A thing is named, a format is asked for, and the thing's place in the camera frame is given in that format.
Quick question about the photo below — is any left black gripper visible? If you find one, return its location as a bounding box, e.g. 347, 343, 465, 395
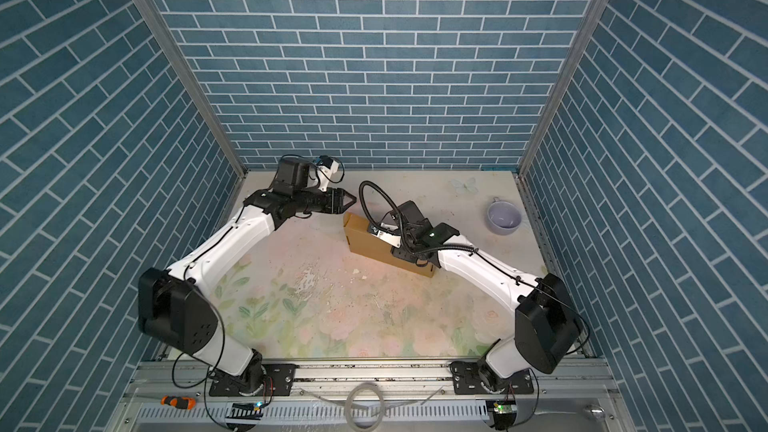
295, 186, 359, 214

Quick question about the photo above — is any brown cardboard box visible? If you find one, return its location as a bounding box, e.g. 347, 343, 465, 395
343, 212, 435, 278

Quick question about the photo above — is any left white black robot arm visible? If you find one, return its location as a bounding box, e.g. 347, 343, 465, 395
137, 154, 356, 396

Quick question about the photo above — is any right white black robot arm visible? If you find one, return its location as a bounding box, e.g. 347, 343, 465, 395
377, 201, 583, 392

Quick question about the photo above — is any orange black screwdriver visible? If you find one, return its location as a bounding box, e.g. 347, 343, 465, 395
161, 396, 196, 410

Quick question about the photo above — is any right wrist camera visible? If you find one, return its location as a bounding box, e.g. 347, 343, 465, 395
368, 224, 401, 248

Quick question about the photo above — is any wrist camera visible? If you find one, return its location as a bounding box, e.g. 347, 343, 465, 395
368, 224, 401, 248
314, 155, 341, 192

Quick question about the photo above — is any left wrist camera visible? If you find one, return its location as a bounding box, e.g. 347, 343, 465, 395
314, 155, 341, 192

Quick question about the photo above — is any coiled grey cable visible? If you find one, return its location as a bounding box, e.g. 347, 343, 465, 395
299, 382, 445, 432

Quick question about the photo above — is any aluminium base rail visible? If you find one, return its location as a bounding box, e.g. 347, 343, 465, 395
108, 358, 633, 431

